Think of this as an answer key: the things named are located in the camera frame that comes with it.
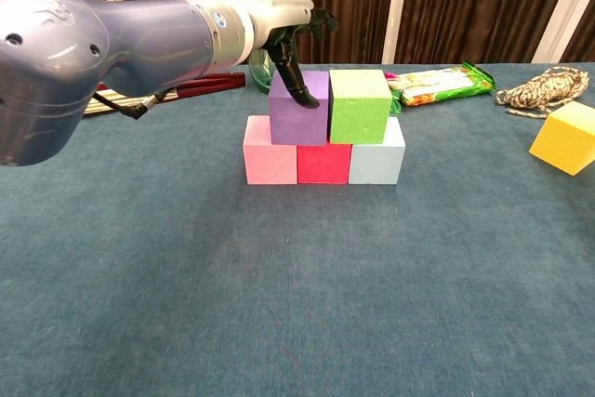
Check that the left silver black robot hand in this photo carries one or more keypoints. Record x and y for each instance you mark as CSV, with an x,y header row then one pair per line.
x,y
279,13

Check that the purple foam cube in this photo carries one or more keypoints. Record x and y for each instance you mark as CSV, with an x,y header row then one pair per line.
x,y
295,125

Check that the green foam cube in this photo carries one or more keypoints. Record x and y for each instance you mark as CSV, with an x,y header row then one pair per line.
x,y
358,118

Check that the pink foam cube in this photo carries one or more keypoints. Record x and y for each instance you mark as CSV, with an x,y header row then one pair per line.
x,y
272,164

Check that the red foam cube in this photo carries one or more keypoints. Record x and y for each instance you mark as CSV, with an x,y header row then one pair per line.
x,y
324,163

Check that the light blue foam cube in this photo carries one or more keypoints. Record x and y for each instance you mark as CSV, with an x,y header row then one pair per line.
x,y
374,164

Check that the yellow foam cube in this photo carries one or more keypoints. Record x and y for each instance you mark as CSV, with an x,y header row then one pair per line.
x,y
564,146

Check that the left lilac grey robot arm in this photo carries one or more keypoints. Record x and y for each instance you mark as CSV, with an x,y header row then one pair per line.
x,y
70,57

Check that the folded red paper fan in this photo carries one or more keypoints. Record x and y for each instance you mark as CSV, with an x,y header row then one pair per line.
x,y
209,84

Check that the colourful feather shuttlecock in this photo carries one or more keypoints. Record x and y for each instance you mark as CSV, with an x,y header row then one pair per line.
x,y
394,98

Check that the white green snack packet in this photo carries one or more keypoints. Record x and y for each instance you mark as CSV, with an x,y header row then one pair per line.
x,y
437,88

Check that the brown pleated curtain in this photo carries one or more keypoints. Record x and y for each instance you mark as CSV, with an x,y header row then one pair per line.
x,y
465,6

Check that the blue felt table mat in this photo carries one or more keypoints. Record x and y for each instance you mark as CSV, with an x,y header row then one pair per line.
x,y
297,299

